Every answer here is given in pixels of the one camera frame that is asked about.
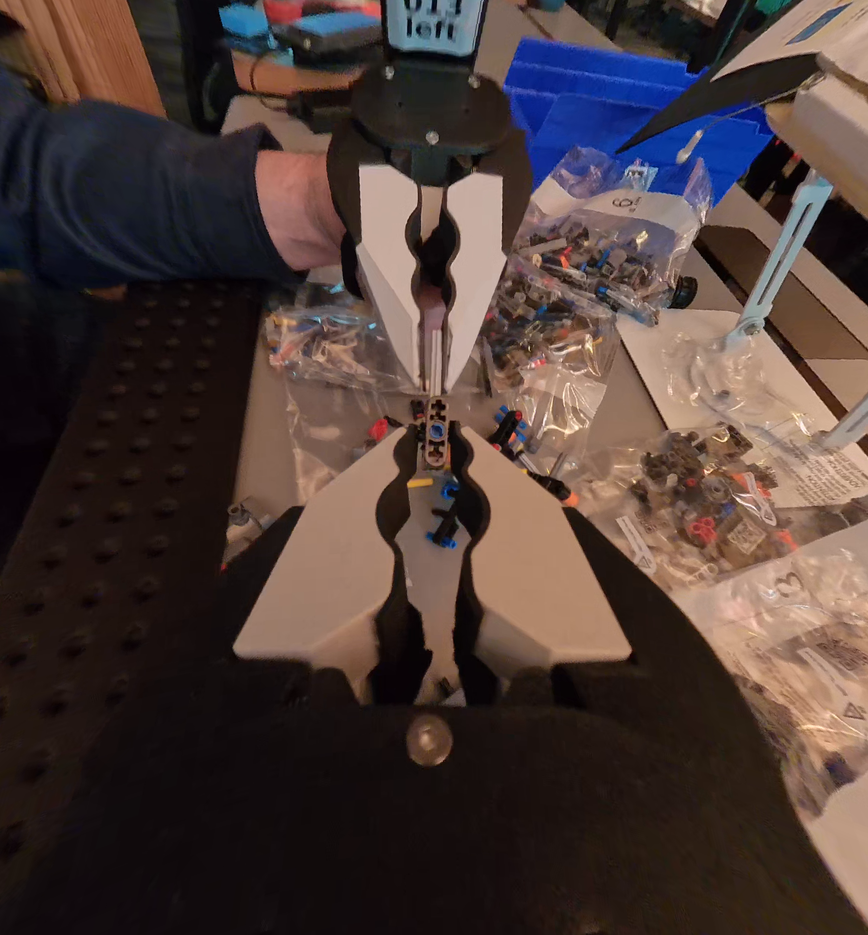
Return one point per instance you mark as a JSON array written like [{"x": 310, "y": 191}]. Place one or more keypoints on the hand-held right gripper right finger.
[{"x": 550, "y": 584}]

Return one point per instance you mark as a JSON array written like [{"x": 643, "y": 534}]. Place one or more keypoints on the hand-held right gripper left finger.
[{"x": 309, "y": 584}]

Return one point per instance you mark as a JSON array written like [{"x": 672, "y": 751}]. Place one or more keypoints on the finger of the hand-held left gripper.
[
  {"x": 481, "y": 248},
  {"x": 382, "y": 241}
]

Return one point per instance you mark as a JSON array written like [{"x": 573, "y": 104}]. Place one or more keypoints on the grey lego axle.
[{"x": 431, "y": 358}]

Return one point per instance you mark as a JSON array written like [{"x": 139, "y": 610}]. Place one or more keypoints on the black orange lego assembly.
[{"x": 507, "y": 435}]

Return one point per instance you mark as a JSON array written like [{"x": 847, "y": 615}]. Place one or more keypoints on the small lego subassembly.
[{"x": 437, "y": 453}]

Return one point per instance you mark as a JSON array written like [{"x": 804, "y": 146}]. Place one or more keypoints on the person's left forearm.
[{"x": 112, "y": 182}]

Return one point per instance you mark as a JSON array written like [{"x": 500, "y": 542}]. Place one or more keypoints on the grey black lego connectors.
[{"x": 247, "y": 518}]

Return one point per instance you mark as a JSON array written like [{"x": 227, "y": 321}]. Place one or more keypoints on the black blue lego pins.
[{"x": 445, "y": 522}]

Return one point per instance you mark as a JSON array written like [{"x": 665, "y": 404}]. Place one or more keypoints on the full clear lego parts bag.
[{"x": 623, "y": 234}]

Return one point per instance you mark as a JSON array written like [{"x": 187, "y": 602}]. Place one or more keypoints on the large clear lego parts bag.
[{"x": 806, "y": 657}]

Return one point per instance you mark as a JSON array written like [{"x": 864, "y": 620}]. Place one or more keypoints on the person's left hand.
[{"x": 295, "y": 212}]

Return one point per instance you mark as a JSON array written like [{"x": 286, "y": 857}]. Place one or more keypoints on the small bag red blue parts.
[{"x": 309, "y": 343}]

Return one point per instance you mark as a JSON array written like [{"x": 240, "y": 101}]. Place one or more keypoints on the blue plastic bin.
[{"x": 587, "y": 95}]

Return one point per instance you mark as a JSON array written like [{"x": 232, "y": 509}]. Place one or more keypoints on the clear bag black orange parts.
[{"x": 696, "y": 497}]

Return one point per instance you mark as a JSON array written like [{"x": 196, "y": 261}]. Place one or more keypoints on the black round knob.
[{"x": 683, "y": 292}]

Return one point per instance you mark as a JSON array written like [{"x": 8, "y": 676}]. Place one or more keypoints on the black perforated panel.
[{"x": 112, "y": 475}]

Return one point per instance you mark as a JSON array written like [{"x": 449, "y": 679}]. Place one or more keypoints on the clear bag over white base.
[{"x": 770, "y": 409}]

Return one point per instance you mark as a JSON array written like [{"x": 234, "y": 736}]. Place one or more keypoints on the white cardboard piece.
[{"x": 864, "y": 862}]

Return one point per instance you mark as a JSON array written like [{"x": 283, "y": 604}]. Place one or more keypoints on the white shelf bracket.
[
  {"x": 864, "y": 416},
  {"x": 777, "y": 263}
]

